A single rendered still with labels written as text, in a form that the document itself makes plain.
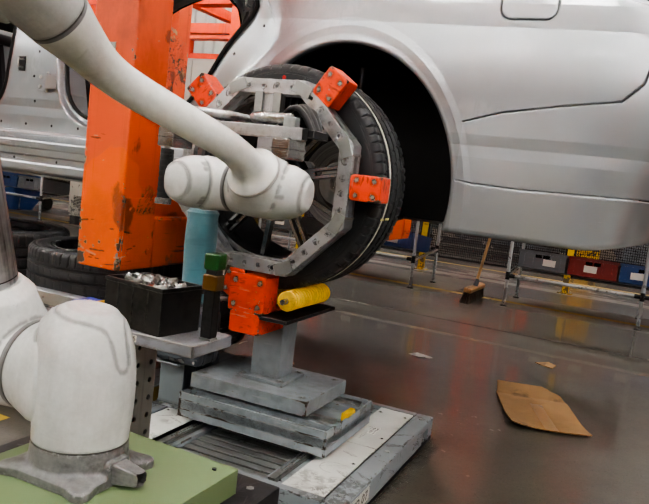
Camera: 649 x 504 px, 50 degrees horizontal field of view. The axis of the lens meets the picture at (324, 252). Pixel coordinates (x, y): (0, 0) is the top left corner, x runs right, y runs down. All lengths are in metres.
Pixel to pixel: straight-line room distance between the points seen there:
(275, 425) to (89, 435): 0.98
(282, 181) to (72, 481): 0.61
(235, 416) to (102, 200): 0.75
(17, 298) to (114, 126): 1.00
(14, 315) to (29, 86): 2.06
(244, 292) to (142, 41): 0.78
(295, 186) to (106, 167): 0.98
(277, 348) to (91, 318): 1.09
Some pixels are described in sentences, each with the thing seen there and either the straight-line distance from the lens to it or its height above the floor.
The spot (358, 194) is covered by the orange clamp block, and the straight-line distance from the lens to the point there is 1.84.
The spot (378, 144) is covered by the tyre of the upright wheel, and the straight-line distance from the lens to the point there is 1.93.
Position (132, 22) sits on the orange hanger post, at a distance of 2.16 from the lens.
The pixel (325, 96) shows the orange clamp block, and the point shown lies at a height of 1.08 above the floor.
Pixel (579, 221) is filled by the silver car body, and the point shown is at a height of 0.83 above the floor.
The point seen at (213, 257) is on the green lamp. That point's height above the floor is 0.65.
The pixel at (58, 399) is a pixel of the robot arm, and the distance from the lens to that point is 1.15.
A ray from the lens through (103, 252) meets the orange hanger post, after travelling 2.18.
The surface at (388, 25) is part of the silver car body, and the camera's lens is 2.34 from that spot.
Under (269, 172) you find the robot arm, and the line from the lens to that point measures 1.27.
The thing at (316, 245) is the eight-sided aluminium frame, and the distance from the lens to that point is 1.89.
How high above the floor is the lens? 0.87
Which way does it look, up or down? 6 degrees down
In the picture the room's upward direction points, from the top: 7 degrees clockwise
